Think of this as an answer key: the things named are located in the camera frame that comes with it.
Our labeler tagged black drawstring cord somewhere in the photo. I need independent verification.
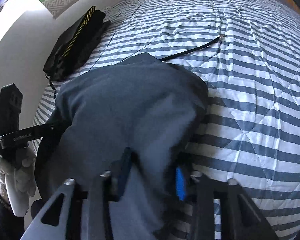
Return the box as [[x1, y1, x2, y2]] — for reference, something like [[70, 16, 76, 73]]
[[158, 33, 225, 62]]

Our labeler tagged folded black garment yellow stripe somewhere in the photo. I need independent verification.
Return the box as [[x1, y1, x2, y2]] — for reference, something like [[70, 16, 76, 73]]
[[43, 6, 111, 82]]

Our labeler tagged dark navy garment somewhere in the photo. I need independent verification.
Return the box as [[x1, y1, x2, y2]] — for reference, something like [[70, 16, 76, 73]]
[[35, 53, 208, 239]]

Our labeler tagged blue white striped bed quilt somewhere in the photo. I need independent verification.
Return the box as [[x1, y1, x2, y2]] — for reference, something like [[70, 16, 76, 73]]
[[31, 0, 300, 240]]

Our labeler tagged left white gloved hand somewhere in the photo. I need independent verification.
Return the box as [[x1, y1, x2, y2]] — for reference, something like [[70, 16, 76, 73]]
[[0, 147, 36, 217]]

